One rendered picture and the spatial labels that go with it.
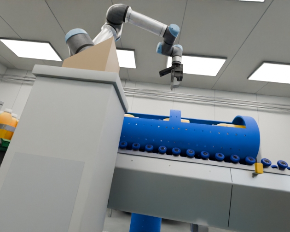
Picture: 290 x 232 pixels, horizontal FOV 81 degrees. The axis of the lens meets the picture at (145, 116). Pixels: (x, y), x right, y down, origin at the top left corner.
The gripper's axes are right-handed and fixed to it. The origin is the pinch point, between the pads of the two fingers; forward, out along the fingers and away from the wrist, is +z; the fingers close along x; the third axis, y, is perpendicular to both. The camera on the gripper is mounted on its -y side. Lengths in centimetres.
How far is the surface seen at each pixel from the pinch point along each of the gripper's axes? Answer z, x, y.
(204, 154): 43.9, -11.6, 20.3
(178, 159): 47.7, -11.9, 7.4
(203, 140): 36.7, -12.9, 19.4
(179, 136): 36.1, -13.2, 7.0
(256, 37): -199, 153, 143
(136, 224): 96, 49, -17
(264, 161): 44, -11, 50
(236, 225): 75, -8, 36
